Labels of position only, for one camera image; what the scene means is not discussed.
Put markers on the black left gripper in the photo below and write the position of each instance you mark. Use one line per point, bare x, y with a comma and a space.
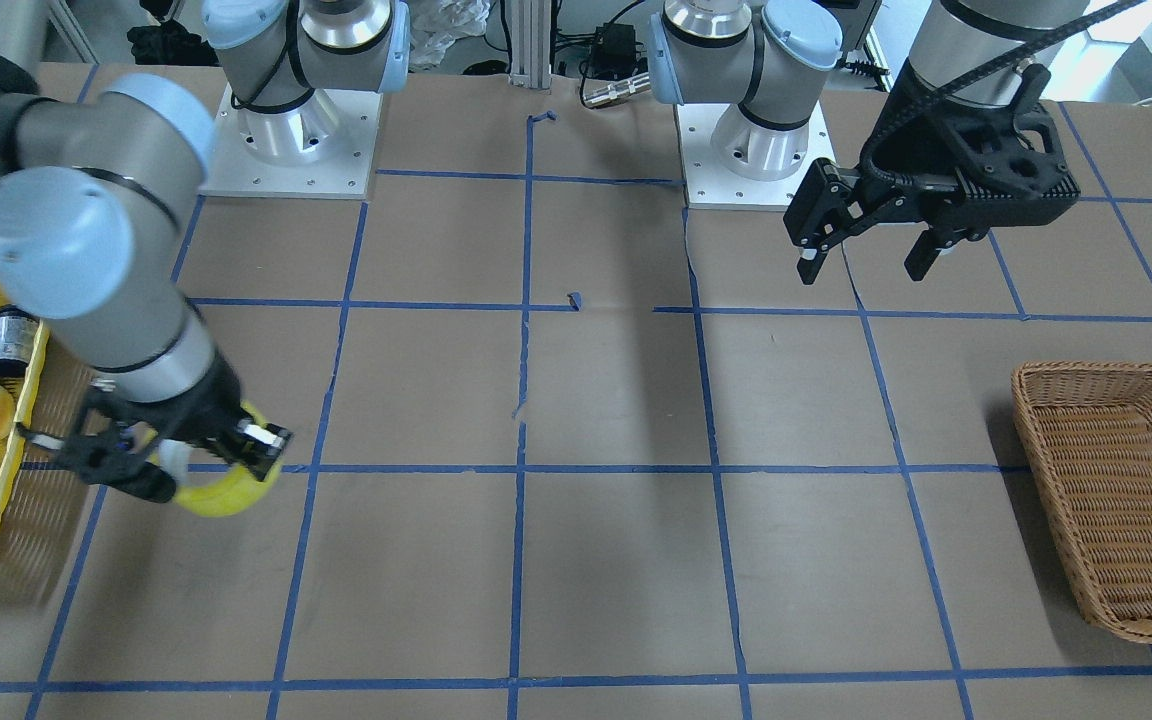
902, 152

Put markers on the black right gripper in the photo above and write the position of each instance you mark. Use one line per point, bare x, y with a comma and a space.
198, 402

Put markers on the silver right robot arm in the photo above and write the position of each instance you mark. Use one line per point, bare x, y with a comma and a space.
92, 196

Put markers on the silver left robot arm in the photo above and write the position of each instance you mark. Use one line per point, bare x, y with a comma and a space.
773, 62

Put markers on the small black jar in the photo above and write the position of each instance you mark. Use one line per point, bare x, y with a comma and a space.
18, 335

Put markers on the black power adapter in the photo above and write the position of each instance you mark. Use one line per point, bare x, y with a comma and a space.
613, 52

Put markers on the brown wicker basket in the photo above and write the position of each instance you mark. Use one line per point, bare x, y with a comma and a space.
1086, 428

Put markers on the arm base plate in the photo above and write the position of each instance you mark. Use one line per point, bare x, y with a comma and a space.
732, 163
323, 150

